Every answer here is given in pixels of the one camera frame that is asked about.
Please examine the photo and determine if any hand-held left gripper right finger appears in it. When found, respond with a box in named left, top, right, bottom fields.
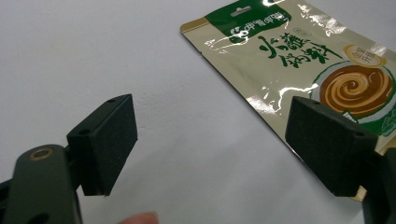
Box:
left=284, top=95, right=379, bottom=198

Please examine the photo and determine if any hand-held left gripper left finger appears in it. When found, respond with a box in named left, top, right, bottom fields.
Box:
left=65, top=93, right=138, bottom=197

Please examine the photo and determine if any beige and green sauce packet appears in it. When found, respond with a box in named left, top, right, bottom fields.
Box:
left=179, top=0, right=396, bottom=203

